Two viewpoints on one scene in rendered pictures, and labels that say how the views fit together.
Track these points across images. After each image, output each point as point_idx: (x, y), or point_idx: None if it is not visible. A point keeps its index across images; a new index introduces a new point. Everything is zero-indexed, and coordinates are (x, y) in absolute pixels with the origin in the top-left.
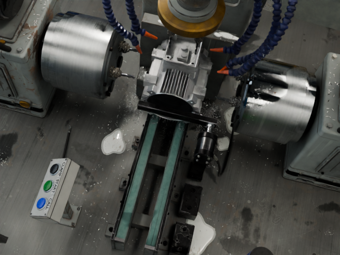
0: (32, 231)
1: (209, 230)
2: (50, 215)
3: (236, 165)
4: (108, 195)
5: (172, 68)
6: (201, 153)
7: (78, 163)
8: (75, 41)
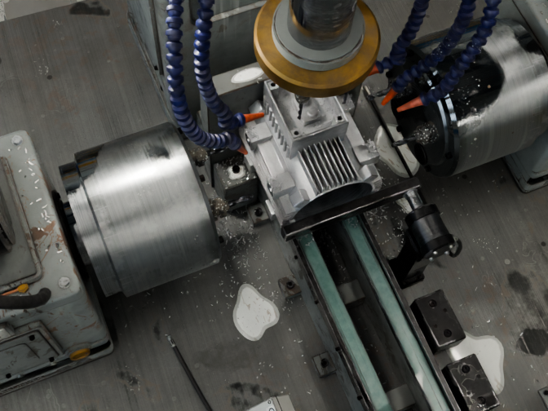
0: None
1: (488, 343)
2: None
3: (450, 221)
4: (311, 399)
5: (308, 144)
6: (439, 246)
7: (227, 383)
8: (139, 204)
